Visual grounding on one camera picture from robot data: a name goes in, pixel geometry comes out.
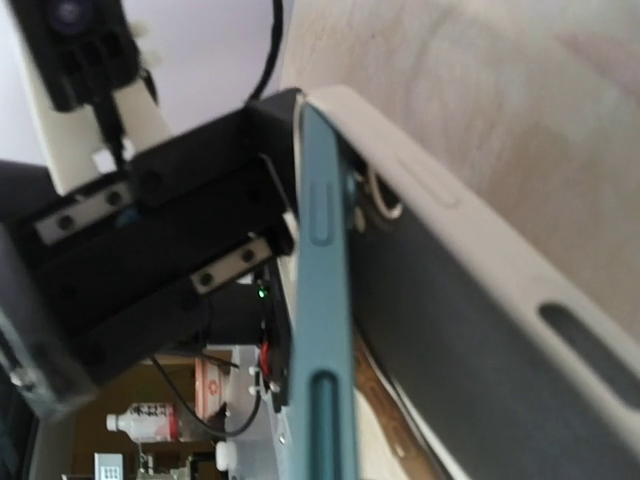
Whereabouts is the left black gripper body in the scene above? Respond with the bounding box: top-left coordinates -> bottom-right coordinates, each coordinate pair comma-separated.
1,88 -> 298,415

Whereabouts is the black phone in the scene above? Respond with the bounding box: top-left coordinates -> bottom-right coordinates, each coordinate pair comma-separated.
289,100 -> 359,479

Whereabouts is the clear phone case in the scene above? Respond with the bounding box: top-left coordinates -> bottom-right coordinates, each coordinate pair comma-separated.
303,86 -> 639,479

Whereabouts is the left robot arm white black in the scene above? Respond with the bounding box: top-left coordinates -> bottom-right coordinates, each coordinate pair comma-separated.
1,88 -> 297,479

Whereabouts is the plastic bottle red label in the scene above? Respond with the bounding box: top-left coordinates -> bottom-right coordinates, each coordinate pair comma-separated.
106,402 -> 179,444

